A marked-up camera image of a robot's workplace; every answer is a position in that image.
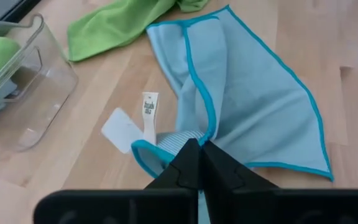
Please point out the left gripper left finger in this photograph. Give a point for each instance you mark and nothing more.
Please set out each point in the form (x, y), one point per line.
(135, 205)

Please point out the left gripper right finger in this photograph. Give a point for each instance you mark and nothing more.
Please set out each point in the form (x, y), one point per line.
(275, 205)

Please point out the white cloth tag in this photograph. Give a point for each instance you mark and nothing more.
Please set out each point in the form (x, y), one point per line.
(121, 130)

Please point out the white printed care label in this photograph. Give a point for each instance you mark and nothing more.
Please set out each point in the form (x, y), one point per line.
(150, 115)

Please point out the clear plastic bin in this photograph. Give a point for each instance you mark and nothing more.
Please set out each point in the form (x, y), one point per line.
(42, 93)

